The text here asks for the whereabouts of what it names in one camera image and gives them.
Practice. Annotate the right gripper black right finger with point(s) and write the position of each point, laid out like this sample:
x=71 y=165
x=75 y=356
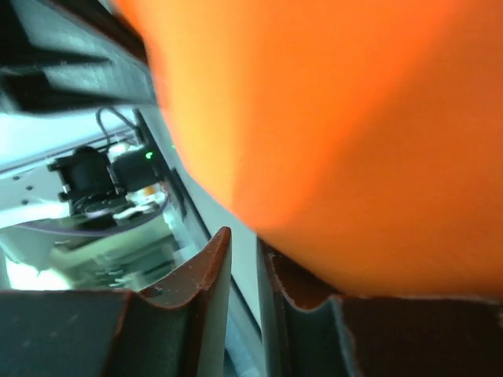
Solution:
x=311 y=329

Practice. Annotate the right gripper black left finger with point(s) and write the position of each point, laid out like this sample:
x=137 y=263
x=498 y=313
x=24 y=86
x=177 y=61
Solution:
x=174 y=327

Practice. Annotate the orange t shirt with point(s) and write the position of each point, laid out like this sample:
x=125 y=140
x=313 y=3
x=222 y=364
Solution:
x=363 y=139

